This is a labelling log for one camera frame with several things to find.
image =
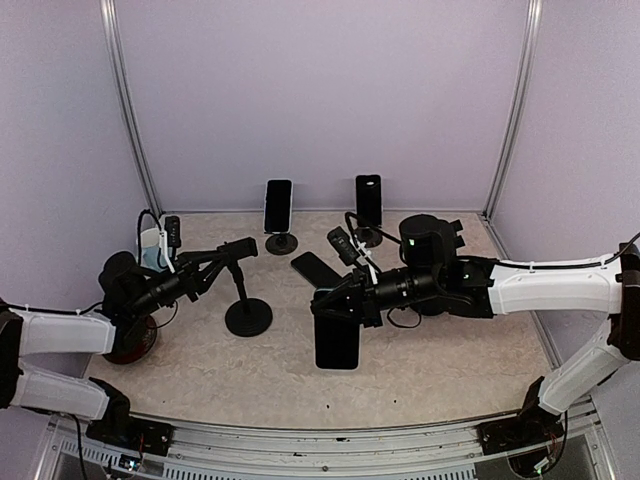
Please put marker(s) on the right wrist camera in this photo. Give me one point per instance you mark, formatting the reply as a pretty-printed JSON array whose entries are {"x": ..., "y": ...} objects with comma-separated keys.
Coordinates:
[{"x": 352, "y": 252}]

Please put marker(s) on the left aluminium frame post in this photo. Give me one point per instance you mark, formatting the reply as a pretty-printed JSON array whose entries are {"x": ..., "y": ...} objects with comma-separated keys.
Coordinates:
[{"x": 116, "y": 54}]

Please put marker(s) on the clear case phone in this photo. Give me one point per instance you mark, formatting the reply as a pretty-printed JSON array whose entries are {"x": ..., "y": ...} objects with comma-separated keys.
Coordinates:
[{"x": 369, "y": 198}]

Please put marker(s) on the top black phone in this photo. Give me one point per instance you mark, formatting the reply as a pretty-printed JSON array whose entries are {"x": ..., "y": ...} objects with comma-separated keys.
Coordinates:
[{"x": 315, "y": 270}]

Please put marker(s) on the aluminium frame post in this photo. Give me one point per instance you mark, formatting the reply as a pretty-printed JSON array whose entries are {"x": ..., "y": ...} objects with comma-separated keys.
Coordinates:
[
  {"x": 116, "y": 54},
  {"x": 517, "y": 107}
]

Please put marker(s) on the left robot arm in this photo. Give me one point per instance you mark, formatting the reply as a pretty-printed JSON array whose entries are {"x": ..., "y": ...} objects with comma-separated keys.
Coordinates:
[{"x": 27, "y": 331}]

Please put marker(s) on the dark red saucer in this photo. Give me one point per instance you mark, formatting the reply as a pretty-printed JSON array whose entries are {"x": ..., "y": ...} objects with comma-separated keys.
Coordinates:
[{"x": 134, "y": 338}]

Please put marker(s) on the dark teal phone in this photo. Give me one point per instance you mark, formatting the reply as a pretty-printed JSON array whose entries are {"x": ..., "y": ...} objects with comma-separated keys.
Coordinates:
[{"x": 336, "y": 343}]

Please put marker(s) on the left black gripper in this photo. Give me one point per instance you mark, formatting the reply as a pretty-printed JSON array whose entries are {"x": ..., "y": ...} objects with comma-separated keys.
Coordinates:
[{"x": 200, "y": 280}]

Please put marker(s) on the front aluminium rail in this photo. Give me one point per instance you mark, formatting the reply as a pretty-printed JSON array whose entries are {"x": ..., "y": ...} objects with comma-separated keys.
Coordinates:
[{"x": 463, "y": 449}]

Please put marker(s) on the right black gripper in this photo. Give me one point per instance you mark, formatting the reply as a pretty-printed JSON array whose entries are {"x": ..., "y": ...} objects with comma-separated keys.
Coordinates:
[{"x": 353, "y": 310}]

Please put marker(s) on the right aluminium frame post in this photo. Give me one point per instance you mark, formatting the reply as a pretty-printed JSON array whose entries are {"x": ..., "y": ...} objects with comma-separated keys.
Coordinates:
[{"x": 517, "y": 107}]

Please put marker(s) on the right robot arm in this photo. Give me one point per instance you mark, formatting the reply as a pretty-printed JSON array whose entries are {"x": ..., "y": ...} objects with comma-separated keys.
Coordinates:
[{"x": 608, "y": 284}]

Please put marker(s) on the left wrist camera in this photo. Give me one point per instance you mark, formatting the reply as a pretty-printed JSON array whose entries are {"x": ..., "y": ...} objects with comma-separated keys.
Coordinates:
[{"x": 169, "y": 242}]

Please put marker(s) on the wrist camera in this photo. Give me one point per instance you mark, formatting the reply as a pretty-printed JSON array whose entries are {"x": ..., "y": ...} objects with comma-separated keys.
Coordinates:
[
  {"x": 169, "y": 242},
  {"x": 352, "y": 252}
]

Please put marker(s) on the black clamp phone stand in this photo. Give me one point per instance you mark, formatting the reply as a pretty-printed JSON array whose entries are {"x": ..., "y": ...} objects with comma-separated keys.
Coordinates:
[
  {"x": 437, "y": 242},
  {"x": 247, "y": 317}
]

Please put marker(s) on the light blue mug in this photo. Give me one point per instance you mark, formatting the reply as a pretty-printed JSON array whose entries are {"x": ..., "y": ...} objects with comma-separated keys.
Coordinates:
[{"x": 151, "y": 255}]

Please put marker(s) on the plate phone stand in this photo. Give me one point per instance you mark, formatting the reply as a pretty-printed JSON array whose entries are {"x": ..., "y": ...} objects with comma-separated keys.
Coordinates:
[
  {"x": 370, "y": 237},
  {"x": 281, "y": 244}
]

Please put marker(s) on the blue case phone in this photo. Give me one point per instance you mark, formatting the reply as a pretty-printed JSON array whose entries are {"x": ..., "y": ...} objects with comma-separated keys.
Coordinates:
[{"x": 278, "y": 206}]

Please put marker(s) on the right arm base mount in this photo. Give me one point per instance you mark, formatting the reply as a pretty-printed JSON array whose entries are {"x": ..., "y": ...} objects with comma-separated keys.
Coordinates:
[{"x": 514, "y": 433}]

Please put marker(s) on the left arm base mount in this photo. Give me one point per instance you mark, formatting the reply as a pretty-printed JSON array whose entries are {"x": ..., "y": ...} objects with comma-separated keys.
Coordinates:
[{"x": 133, "y": 433}]

